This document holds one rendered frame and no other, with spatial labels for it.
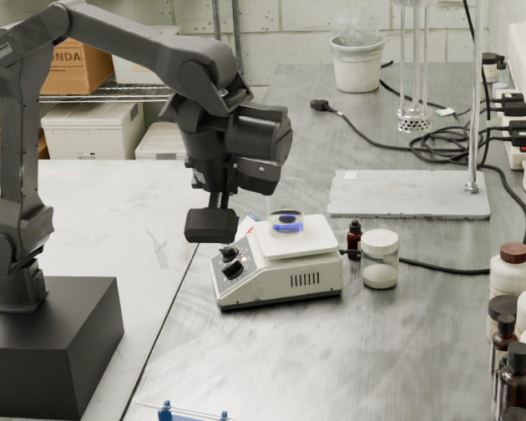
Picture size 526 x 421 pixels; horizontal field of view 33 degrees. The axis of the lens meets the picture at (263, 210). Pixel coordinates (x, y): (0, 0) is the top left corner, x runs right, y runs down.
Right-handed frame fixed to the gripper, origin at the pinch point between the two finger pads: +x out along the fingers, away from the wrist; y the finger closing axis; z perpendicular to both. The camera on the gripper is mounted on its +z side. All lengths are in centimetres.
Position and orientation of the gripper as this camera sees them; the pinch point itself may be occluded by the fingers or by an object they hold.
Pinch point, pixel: (225, 201)
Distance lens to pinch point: 116.6
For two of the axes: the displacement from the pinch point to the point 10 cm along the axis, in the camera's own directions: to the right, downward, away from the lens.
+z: 9.9, 0.0, -1.7
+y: 1.0, -8.1, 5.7
